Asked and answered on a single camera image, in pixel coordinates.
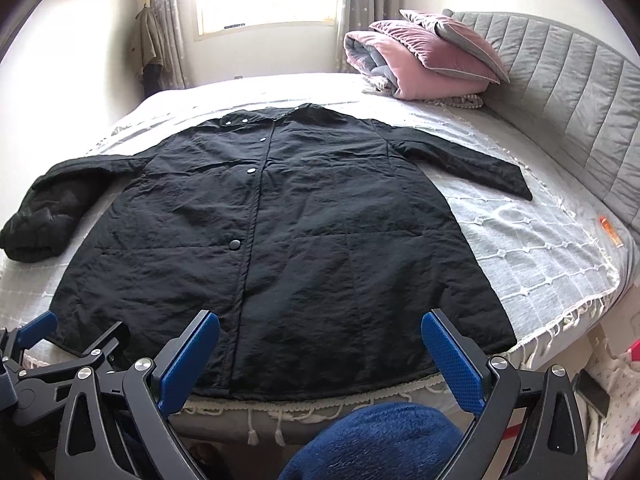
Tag black long quilted coat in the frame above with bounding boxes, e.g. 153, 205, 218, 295
1, 104, 532, 402

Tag hanging clothes in corner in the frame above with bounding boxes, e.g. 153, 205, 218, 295
129, 6, 164, 99

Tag black phone on floor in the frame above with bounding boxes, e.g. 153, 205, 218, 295
573, 370, 611, 417

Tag blue fleece trousers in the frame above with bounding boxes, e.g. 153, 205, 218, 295
280, 403, 462, 480

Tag grey checked bedspread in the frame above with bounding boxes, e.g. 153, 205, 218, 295
0, 71, 629, 449

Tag orange label on bed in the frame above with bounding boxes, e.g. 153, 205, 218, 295
599, 216, 624, 248

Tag grey quilted headboard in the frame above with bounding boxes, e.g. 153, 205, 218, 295
444, 10, 639, 235

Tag grey patterned left curtain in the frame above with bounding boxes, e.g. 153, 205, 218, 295
150, 0, 189, 90

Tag grey pink-edged pillow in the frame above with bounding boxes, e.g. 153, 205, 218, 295
399, 9, 510, 84

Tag folded pink grey quilt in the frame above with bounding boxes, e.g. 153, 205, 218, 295
343, 30, 490, 101

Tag pink velvet pillow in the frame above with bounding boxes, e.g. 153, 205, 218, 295
370, 20, 501, 84

